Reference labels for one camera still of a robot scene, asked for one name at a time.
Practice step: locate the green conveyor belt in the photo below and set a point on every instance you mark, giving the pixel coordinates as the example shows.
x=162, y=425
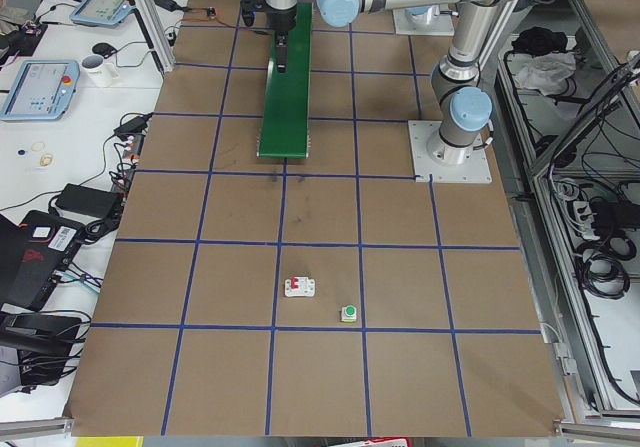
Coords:
x=284, y=131

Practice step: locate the lower teach pendant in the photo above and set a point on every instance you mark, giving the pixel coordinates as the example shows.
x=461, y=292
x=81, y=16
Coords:
x=42, y=91

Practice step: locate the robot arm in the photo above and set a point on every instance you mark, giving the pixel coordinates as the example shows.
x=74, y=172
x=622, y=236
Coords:
x=465, y=108

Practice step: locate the green push button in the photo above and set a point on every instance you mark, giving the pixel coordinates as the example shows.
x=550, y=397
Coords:
x=348, y=314

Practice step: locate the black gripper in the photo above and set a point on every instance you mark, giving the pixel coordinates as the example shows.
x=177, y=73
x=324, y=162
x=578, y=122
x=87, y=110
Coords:
x=281, y=21

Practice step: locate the black power adapter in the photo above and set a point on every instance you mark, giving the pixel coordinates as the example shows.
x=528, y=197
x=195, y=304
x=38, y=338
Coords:
x=170, y=5

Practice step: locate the upper teach pendant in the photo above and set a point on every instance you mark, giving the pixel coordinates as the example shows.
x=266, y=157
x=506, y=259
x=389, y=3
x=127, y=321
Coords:
x=101, y=13

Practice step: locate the white red circuit breaker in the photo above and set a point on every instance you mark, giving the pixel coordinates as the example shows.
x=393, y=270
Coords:
x=299, y=286

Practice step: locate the black power brick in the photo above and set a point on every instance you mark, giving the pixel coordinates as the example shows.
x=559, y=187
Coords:
x=88, y=201

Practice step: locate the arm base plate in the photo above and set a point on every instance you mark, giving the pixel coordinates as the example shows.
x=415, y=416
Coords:
x=433, y=20
x=437, y=162

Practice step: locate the teach pendant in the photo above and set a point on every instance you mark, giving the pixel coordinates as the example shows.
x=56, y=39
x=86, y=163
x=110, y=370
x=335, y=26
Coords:
x=101, y=13
x=42, y=91

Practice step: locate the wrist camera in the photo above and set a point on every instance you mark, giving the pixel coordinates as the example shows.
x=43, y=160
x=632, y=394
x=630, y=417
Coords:
x=248, y=10

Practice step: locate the black computer mouse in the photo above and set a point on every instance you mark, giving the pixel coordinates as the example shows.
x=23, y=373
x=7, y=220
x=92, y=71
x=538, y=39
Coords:
x=104, y=49

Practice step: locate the white mug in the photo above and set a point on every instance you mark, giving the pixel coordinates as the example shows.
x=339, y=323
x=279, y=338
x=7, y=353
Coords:
x=100, y=72

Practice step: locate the aluminium frame post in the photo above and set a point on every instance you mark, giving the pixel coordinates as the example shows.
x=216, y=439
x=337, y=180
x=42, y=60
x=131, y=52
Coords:
x=151, y=27

